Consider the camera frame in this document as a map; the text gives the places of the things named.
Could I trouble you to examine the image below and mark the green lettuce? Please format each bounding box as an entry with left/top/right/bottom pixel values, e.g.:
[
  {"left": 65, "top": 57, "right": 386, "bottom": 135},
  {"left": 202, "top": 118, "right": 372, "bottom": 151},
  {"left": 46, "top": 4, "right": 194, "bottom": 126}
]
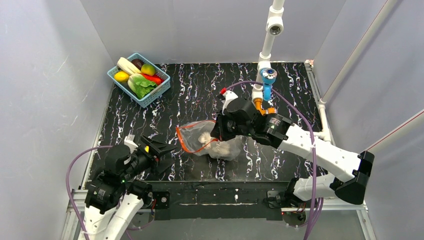
[{"left": 127, "top": 73, "right": 157, "bottom": 100}]

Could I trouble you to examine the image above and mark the orange pipe fitting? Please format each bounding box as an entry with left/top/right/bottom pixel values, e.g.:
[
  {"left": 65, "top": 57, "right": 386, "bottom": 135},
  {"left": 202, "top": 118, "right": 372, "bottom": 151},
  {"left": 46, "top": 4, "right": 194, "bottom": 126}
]
[{"left": 253, "top": 98, "right": 276, "bottom": 116}]

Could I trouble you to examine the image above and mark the white toy dumpling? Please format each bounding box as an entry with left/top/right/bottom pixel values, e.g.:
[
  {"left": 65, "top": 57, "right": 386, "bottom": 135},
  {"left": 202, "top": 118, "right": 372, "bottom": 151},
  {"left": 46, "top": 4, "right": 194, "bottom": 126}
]
[{"left": 198, "top": 132, "right": 231, "bottom": 159}]

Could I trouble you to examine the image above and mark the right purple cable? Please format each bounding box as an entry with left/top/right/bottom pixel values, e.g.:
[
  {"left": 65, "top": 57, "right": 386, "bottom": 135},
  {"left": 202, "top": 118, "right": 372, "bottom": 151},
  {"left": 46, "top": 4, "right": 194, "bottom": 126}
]
[{"left": 225, "top": 81, "right": 325, "bottom": 240}]

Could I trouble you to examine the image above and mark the blue plastic basket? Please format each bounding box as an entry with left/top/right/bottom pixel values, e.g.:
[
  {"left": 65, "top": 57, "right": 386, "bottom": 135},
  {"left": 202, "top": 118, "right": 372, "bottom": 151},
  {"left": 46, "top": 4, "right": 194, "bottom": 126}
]
[{"left": 107, "top": 53, "right": 171, "bottom": 108}]

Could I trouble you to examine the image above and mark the aluminium rail frame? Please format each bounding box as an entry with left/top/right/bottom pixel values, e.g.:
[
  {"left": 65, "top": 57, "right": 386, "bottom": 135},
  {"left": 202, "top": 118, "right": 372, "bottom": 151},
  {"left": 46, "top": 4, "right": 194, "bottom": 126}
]
[{"left": 60, "top": 190, "right": 377, "bottom": 240}]

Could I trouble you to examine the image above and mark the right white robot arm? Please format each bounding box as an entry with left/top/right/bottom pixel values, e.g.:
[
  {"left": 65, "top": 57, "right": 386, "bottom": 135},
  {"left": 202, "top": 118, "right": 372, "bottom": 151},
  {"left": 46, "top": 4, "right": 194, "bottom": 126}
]
[{"left": 210, "top": 98, "right": 375, "bottom": 205}]

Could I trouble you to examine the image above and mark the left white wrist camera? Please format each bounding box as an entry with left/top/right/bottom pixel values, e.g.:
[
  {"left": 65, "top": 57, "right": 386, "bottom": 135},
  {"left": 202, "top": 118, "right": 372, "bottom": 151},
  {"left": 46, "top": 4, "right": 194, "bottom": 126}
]
[{"left": 124, "top": 134, "right": 138, "bottom": 153}]

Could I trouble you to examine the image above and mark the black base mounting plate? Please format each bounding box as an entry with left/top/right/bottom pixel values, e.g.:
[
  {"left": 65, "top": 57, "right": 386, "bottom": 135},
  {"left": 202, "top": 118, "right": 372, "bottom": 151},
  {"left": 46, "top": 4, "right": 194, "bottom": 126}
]
[{"left": 150, "top": 181, "right": 289, "bottom": 221}]

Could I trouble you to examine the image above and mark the green yellow mango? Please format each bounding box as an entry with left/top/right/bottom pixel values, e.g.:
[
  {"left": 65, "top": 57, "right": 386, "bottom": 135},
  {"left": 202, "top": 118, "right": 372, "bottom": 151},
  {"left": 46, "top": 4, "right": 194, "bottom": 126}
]
[{"left": 140, "top": 63, "right": 156, "bottom": 76}]

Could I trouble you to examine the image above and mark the red chili pepper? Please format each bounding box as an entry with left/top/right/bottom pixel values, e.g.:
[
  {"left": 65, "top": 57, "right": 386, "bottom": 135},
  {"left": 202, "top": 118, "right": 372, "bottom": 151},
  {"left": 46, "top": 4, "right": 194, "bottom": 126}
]
[{"left": 141, "top": 73, "right": 164, "bottom": 86}]

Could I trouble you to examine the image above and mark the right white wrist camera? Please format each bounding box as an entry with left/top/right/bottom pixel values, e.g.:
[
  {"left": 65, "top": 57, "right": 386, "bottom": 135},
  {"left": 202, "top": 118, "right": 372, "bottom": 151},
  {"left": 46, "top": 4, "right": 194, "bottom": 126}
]
[{"left": 218, "top": 87, "right": 239, "bottom": 113}]

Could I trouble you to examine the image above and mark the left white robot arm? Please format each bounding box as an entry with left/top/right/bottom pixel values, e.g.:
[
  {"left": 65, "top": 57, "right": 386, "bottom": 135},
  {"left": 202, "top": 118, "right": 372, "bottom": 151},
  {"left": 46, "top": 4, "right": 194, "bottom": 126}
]
[{"left": 78, "top": 135, "right": 176, "bottom": 240}]

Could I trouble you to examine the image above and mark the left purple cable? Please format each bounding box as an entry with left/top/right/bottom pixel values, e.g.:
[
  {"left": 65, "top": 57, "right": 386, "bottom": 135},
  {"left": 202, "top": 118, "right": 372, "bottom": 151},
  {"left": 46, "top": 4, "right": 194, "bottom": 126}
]
[{"left": 65, "top": 145, "right": 157, "bottom": 240}]

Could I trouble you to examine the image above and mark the blue pipe fitting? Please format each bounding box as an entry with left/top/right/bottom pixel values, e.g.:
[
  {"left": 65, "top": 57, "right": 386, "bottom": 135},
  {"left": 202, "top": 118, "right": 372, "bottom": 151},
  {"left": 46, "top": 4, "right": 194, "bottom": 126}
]
[{"left": 260, "top": 68, "right": 278, "bottom": 101}]

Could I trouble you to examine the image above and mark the purple cable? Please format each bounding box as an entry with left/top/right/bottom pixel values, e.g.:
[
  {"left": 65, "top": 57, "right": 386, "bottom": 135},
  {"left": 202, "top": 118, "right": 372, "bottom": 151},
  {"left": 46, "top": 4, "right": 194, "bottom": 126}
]
[
  {"left": 65, "top": 145, "right": 157, "bottom": 240},
  {"left": 225, "top": 81, "right": 325, "bottom": 240}
]

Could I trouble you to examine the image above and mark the white pvc pipe frame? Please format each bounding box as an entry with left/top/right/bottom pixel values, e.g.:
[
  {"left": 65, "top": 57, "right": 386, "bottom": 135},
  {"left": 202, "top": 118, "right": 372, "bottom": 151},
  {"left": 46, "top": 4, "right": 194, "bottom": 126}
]
[{"left": 250, "top": 0, "right": 424, "bottom": 153}]

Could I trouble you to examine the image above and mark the white bun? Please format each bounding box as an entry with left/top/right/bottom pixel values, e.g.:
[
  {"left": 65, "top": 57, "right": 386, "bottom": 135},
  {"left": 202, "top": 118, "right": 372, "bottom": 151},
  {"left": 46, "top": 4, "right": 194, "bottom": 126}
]
[{"left": 116, "top": 57, "right": 142, "bottom": 76}]

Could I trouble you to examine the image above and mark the dark purple fruit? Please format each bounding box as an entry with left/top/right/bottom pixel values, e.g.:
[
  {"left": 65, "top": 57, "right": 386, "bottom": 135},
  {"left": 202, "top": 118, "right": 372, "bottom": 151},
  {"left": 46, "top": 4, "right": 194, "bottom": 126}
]
[{"left": 131, "top": 58, "right": 145, "bottom": 70}]

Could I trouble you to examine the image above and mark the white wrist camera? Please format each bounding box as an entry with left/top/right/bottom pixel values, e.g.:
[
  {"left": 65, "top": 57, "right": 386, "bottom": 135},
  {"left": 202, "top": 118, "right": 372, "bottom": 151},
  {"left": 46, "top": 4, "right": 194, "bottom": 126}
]
[
  {"left": 218, "top": 87, "right": 239, "bottom": 113},
  {"left": 124, "top": 134, "right": 138, "bottom": 153}
]

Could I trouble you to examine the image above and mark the yellow lemon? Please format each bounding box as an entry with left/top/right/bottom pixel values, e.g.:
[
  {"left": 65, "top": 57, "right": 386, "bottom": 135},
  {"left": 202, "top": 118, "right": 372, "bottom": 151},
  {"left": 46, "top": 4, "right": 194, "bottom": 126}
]
[{"left": 113, "top": 70, "right": 130, "bottom": 83}]

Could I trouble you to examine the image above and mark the clear zip bag orange zipper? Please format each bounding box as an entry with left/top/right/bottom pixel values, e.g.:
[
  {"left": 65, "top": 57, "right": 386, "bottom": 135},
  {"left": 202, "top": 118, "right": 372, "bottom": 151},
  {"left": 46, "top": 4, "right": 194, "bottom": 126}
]
[{"left": 176, "top": 120, "right": 243, "bottom": 161}]

